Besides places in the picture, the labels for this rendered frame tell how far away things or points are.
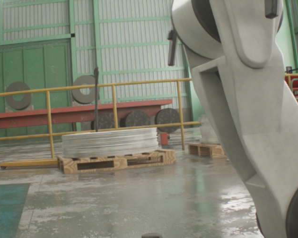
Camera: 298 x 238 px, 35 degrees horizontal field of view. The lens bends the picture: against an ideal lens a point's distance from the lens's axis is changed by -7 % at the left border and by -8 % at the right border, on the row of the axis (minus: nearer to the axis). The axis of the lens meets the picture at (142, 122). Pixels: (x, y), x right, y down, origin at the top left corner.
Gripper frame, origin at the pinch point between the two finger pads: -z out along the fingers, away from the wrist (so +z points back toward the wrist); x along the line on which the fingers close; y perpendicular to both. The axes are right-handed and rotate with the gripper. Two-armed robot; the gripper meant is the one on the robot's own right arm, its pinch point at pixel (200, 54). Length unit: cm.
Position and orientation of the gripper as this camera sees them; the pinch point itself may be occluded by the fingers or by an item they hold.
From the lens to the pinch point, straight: 96.3
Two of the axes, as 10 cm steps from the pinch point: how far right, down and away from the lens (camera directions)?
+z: 1.1, -9.9, 0.4
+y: 2.0, -0.2, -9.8
